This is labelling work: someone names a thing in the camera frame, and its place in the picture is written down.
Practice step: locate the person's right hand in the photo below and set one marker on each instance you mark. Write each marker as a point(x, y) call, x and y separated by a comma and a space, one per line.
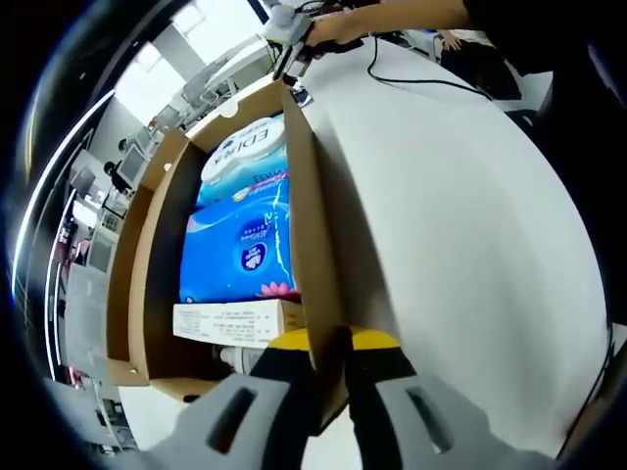
point(335, 32)

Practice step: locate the white blue wet wipes pack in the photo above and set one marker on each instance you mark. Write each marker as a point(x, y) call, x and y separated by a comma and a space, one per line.
point(245, 152)

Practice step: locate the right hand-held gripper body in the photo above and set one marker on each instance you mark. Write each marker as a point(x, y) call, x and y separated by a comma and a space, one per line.
point(286, 22)

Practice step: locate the white medicine box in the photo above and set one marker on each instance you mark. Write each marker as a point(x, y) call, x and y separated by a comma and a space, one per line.
point(230, 323)

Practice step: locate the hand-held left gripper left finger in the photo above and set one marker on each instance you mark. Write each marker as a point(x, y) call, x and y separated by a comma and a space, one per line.
point(235, 426)

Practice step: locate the blue soft tissue pack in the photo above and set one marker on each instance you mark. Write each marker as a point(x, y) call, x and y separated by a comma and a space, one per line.
point(235, 245)

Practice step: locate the brown cardboard shoe box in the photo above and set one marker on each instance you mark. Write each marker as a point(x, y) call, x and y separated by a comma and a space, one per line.
point(343, 235)

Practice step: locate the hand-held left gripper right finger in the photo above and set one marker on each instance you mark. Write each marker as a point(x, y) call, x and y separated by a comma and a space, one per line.
point(441, 431)

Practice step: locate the person's dark shirt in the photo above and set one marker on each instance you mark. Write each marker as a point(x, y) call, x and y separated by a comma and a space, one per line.
point(563, 49)

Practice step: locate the white spray bottle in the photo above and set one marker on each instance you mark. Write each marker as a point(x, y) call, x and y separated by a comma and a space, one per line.
point(242, 360)

